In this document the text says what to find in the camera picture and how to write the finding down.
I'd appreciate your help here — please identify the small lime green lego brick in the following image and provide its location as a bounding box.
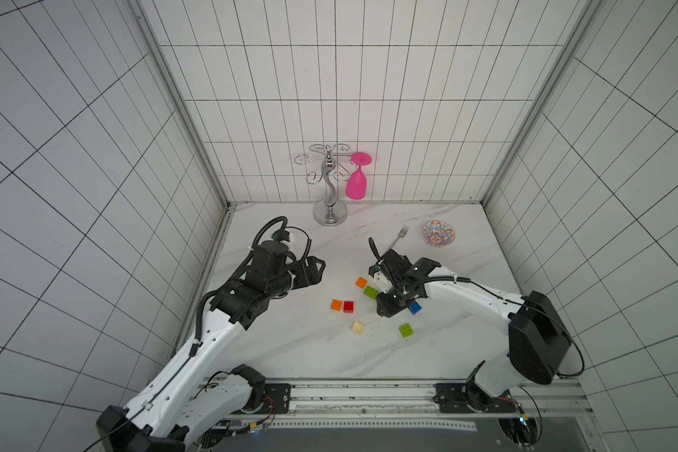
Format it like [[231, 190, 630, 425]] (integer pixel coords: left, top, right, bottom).
[[399, 323, 414, 338]]

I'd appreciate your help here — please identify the cream white lego brick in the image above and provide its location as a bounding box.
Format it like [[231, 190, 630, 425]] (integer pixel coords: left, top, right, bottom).
[[351, 321, 365, 335]]

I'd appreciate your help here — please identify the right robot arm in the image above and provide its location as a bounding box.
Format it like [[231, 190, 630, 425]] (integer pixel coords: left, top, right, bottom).
[[368, 250, 574, 411]]

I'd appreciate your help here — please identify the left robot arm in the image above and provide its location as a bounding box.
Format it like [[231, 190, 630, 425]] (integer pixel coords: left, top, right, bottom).
[[96, 240, 326, 451]]

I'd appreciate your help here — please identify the blue lego brick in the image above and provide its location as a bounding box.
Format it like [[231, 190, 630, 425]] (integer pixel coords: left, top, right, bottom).
[[409, 301, 422, 315]]

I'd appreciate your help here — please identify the long lime green lego brick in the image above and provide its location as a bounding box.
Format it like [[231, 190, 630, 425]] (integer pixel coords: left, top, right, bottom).
[[363, 286, 380, 299]]

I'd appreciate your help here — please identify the small orange lego brick lower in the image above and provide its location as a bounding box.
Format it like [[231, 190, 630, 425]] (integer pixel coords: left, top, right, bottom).
[[331, 299, 344, 312]]

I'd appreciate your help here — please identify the silver fork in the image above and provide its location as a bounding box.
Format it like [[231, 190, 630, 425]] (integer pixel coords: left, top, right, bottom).
[[387, 225, 410, 250]]

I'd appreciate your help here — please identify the patterned small bowl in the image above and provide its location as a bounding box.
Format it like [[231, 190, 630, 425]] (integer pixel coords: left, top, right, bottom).
[[421, 220, 456, 248]]

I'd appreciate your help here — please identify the pink wine glass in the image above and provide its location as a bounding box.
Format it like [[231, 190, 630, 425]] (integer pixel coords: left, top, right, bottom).
[[346, 153, 373, 201]]

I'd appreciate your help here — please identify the chrome glass holder stand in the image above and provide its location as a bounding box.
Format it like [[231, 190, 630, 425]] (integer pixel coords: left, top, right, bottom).
[[293, 143, 351, 227]]

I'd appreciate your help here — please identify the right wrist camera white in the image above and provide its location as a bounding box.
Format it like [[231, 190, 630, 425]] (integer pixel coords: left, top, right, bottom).
[[372, 269, 393, 293]]

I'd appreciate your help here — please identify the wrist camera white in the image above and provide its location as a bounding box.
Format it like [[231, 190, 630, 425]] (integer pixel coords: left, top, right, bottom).
[[281, 227, 299, 250], [372, 269, 393, 293]]

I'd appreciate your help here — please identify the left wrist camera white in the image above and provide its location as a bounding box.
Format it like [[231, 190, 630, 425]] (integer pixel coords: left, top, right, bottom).
[[281, 227, 299, 250]]

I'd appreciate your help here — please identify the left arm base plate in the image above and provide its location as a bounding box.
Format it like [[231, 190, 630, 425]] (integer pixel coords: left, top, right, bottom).
[[239, 383, 292, 416]]

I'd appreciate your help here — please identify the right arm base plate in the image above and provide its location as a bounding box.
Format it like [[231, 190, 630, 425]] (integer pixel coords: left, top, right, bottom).
[[432, 382, 516, 414]]

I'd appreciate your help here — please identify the aluminium mounting rail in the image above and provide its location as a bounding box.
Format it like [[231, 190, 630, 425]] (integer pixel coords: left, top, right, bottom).
[[191, 377, 594, 431]]

